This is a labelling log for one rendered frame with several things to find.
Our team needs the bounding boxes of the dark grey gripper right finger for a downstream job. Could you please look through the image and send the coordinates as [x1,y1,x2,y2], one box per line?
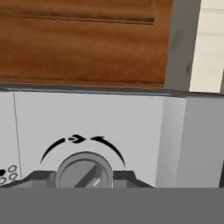
[112,171,156,189]

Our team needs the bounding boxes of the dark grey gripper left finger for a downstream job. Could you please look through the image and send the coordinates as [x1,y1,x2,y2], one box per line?
[2,170,57,189]

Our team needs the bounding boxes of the grey round stove knob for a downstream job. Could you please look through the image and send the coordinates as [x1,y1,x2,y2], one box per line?
[54,150,115,189]

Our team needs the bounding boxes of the white stove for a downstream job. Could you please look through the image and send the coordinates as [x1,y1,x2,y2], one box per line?
[0,83,224,189]

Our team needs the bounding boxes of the brown wooden cupboard door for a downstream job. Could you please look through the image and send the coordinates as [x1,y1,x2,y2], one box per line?
[0,0,174,89]

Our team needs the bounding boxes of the grey cupboard side panel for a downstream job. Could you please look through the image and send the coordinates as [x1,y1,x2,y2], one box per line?
[163,0,203,93]

